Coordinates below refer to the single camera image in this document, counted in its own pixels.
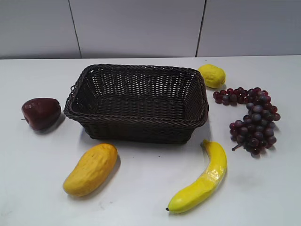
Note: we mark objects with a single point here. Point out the dark red apple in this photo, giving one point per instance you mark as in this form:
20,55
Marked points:
41,113

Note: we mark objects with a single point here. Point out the dark brown wicker basket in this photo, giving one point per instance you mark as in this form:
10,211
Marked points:
143,103

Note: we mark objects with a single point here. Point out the purple grape bunch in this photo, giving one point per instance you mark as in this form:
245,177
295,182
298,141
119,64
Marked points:
255,131

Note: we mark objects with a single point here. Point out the yellow banana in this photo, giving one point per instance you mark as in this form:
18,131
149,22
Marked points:
201,189

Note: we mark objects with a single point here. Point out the yellow mango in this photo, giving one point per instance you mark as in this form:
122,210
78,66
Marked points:
92,170

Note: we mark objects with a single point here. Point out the yellow lemon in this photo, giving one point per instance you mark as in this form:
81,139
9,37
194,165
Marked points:
214,77

